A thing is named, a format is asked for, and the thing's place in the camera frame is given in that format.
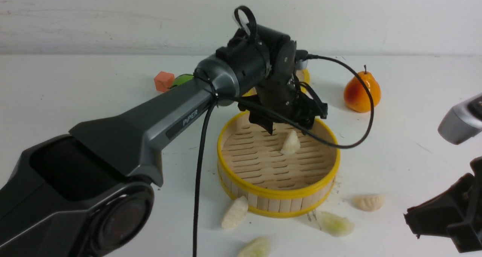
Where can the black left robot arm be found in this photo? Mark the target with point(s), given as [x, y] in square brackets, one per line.
[88, 193]

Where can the white pleated dumpling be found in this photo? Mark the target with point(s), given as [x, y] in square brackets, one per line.
[369, 203]

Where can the green toy watermelon ball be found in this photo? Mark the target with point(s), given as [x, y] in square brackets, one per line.
[181, 79]

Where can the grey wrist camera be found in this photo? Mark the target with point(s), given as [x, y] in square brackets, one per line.
[463, 121]
[301, 59]

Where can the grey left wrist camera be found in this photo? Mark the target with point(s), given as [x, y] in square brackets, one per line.
[301, 59]

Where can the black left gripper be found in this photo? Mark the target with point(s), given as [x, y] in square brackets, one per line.
[285, 99]

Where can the woven bamboo steamer lid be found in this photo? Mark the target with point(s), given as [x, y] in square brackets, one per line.
[302, 75]

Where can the greenish dumpling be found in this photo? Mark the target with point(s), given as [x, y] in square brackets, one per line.
[334, 225]
[259, 247]

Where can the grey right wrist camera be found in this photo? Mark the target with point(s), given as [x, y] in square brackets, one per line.
[463, 121]

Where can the orange yellow toy pear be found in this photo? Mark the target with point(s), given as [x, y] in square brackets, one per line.
[355, 96]

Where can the bamboo steamer tray yellow rim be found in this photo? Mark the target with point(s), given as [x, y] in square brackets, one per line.
[250, 164]

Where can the orange foam cube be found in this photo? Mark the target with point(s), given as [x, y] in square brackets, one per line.
[164, 81]

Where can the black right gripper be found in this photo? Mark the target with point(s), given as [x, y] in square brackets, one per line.
[456, 213]

